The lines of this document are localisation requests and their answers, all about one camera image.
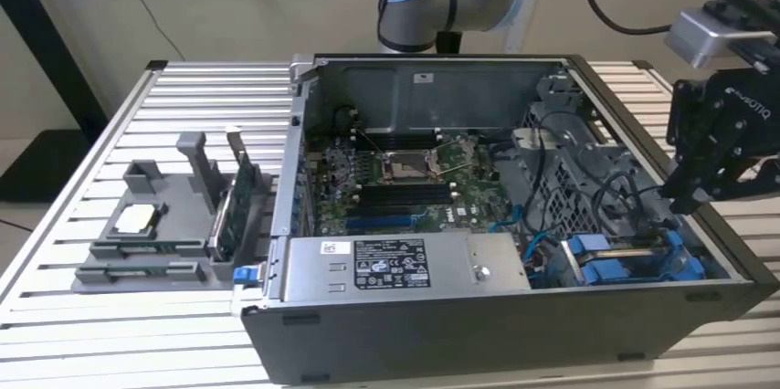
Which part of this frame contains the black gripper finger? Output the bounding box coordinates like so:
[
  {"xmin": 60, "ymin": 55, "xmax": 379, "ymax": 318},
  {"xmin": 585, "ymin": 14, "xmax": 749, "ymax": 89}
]
[
  {"xmin": 661, "ymin": 78, "xmax": 713, "ymax": 216},
  {"xmin": 698, "ymin": 119, "xmax": 754, "ymax": 203}
]

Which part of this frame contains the grey metal disk bay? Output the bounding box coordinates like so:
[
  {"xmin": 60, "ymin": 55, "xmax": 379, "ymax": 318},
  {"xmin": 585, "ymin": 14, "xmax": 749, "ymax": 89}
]
[{"xmin": 493, "ymin": 73, "xmax": 690, "ymax": 245}]

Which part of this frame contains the blue expansion slot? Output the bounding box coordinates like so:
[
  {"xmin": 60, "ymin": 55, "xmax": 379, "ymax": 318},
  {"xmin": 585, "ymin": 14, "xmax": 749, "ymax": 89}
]
[{"xmin": 344, "ymin": 213, "xmax": 428, "ymax": 231}]

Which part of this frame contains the green motherboard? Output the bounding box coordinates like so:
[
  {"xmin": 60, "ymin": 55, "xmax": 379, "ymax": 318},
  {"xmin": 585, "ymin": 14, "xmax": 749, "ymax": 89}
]
[{"xmin": 300, "ymin": 130, "xmax": 521, "ymax": 237}]

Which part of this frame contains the CPU socket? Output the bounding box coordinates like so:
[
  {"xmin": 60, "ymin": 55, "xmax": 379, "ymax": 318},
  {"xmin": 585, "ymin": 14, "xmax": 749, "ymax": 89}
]
[{"xmin": 379, "ymin": 150, "xmax": 438, "ymax": 181}]

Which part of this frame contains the silver power supply with label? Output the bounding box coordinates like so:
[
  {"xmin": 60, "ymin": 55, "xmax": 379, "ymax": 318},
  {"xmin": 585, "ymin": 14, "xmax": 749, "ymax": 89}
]
[{"xmin": 283, "ymin": 231, "xmax": 531, "ymax": 304}]

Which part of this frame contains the thin metal locking lever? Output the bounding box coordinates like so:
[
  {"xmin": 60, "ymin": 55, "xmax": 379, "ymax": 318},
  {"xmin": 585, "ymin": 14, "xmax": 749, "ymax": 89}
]
[{"xmin": 355, "ymin": 125, "xmax": 384, "ymax": 154}]

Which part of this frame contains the dark grey PC case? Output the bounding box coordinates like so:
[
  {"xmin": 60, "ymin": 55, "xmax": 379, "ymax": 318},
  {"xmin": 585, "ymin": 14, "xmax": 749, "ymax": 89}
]
[{"xmin": 229, "ymin": 51, "xmax": 780, "ymax": 385}]

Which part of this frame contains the green graphics card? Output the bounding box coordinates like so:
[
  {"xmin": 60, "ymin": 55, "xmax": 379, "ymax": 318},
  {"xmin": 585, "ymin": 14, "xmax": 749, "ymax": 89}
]
[{"xmin": 205, "ymin": 125, "xmax": 258, "ymax": 268}]

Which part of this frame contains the blue case latch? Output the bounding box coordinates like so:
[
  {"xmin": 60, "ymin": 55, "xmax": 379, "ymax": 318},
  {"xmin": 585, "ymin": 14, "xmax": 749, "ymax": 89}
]
[{"xmin": 231, "ymin": 265, "xmax": 258, "ymax": 288}]

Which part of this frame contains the grey parts rack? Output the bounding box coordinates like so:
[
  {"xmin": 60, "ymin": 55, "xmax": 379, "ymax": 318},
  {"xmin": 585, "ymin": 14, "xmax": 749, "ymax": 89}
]
[{"xmin": 71, "ymin": 131, "xmax": 283, "ymax": 294}]

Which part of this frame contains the silver CPU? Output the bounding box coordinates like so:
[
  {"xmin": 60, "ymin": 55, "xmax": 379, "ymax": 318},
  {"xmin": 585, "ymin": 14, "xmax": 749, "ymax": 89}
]
[{"xmin": 111, "ymin": 203, "xmax": 164, "ymax": 236}]

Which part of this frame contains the green RAM stick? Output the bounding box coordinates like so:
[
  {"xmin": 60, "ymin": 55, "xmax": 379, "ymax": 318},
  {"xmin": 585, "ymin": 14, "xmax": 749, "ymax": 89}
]
[
  {"xmin": 101, "ymin": 264, "xmax": 185, "ymax": 279},
  {"xmin": 104, "ymin": 244, "xmax": 185, "ymax": 257}
]

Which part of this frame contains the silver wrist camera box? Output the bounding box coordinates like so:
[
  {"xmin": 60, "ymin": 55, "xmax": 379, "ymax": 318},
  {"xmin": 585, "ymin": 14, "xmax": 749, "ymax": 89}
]
[{"xmin": 661, "ymin": 7, "xmax": 778, "ymax": 71}]

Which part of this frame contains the metal socket cover frame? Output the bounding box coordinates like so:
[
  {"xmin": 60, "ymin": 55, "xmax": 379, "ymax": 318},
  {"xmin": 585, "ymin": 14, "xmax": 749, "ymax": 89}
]
[{"xmin": 432, "ymin": 137, "xmax": 482, "ymax": 173}]

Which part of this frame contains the blue flat wire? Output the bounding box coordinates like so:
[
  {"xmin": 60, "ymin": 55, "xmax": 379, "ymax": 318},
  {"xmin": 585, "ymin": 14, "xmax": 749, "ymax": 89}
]
[{"xmin": 493, "ymin": 205, "xmax": 571, "ymax": 263}]

